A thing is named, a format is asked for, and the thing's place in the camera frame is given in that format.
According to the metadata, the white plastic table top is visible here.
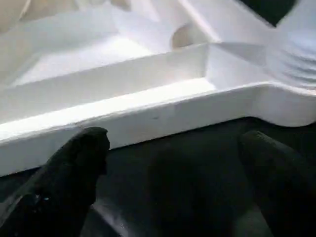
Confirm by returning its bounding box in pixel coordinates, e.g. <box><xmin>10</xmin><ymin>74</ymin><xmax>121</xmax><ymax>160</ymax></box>
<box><xmin>0</xmin><ymin>0</ymin><xmax>316</xmax><ymax>178</ymax></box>

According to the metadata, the black table mat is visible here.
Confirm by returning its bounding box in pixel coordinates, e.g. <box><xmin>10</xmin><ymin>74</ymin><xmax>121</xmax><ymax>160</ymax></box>
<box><xmin>0</xmin><ymin>0</ymin><xmax>316</xmax><ymax>237</ymax></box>

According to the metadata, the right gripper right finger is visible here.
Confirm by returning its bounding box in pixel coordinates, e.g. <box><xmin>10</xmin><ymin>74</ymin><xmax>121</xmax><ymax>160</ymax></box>
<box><xmin>237</xmin><ymin>130</ymin><xmax>316</xmax><ymax>237</ymax></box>

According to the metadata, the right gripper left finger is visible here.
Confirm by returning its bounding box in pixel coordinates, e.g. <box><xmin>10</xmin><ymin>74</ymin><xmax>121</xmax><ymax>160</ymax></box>
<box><xmin>0</xmin><ymin>127</ymin><xmax>111</xmax><ymax>237</ymax></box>

